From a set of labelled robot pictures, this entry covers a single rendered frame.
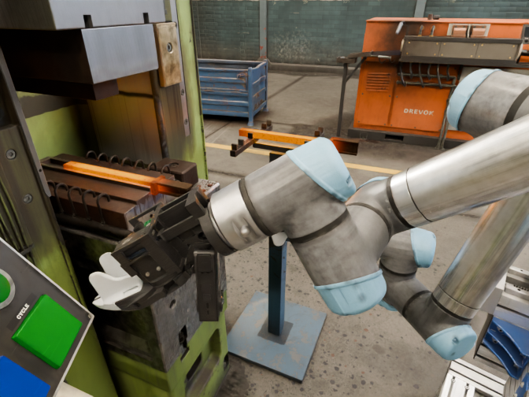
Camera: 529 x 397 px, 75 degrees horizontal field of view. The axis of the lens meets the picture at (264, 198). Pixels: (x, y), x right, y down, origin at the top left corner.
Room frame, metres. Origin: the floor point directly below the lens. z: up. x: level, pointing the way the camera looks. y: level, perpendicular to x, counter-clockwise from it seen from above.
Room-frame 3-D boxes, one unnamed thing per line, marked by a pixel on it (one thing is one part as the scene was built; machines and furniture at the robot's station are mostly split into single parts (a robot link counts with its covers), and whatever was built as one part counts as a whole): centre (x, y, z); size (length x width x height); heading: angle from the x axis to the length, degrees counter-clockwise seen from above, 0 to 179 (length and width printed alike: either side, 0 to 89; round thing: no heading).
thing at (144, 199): (0.86, 0.48, 0.96); 0.42 x 0.20 x 0.09; 68
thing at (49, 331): (0.33, 0.30, 1.01); 0.07 x 0.05 x 0.07; 3
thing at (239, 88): (4.98, 0.62, 0.36); 1.20 x 0.80 x 0.72; 74
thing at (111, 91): (0.89, 0.51, 1.24); 0.30 x 0.07 x 0.06; 68
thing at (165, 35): (1.12, 0.29, 1.27); 0.09 x 0.02 x 0.17; 158
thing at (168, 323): (0.91, 0.47, 0.69); 0.56 x 0.38 x 0.45; 68
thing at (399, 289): (0.56, -0.29, 0.88); 0.11 x 0.08 x 0.11; 20
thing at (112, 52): (0.86, 0.48, 1.32); 0.42 x 0.20 x 0.10; 68
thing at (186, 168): (0.96, 0.28, 0.95); 0.12 x 0.08 x 0.06; 68
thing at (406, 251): (0.57, -0.28, 0.97); 0.11 x 0.08 x 0.09; 68
